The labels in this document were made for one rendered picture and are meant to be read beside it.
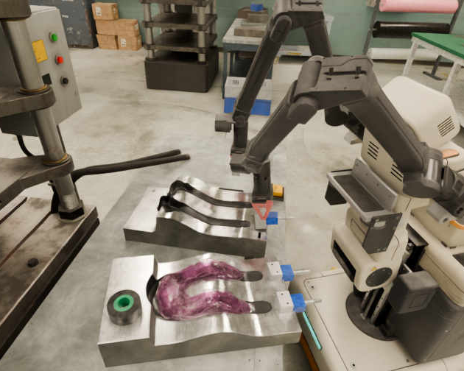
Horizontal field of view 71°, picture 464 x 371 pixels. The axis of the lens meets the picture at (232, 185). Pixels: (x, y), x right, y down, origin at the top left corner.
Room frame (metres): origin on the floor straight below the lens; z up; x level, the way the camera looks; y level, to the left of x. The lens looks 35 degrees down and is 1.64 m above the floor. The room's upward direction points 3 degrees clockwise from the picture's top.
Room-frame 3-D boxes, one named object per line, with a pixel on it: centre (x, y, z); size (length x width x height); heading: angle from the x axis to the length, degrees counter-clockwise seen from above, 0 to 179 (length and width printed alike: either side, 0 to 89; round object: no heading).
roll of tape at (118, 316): (0.48, 0.25, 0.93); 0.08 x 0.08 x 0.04
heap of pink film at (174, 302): (0.57, 0.07, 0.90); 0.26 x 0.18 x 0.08; 100
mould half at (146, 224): (0.93, 0.11, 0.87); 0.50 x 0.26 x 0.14; 83
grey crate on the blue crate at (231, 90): (4.17, -0.16, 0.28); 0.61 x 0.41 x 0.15; 86
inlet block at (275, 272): (0.67, -0.19, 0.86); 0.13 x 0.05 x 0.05; 100
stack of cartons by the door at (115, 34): (7.27, 2.51, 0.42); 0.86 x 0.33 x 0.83; 86
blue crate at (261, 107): (4.17, -0.16, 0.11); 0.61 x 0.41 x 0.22; 86
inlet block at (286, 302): (0.57, -0.21, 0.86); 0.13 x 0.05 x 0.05; 100
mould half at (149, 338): (0.56, 0.07, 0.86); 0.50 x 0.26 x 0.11; 100
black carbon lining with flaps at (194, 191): (0.92, 0.10, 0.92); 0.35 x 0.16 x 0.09; 83
